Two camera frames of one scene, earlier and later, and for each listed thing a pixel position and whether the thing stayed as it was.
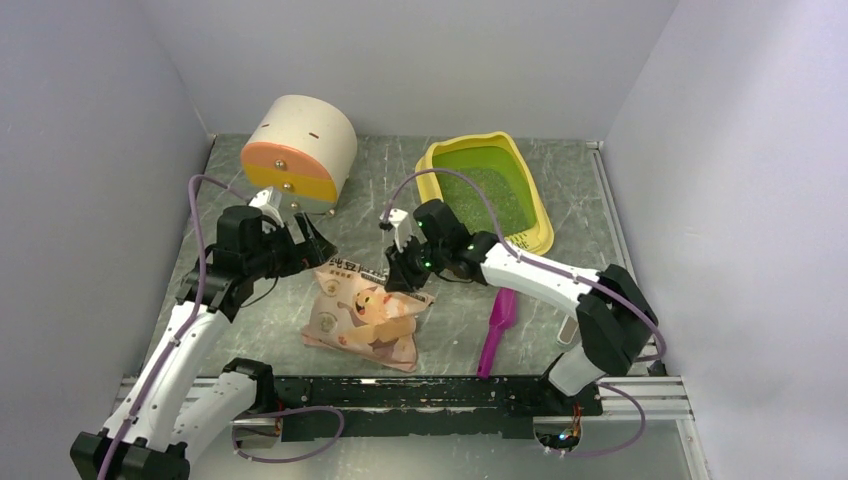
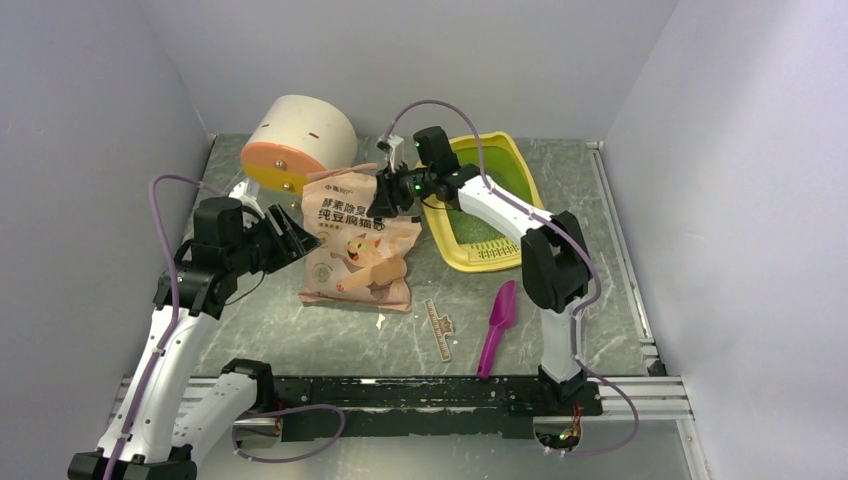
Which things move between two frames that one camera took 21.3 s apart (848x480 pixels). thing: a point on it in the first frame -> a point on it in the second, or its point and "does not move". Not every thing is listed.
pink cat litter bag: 355,315 -> 362,259
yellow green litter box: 483,179 does not move
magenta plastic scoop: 502,315 does not move
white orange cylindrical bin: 304,147 does not move
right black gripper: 399,278 -> 384,203
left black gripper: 312,250 does not move
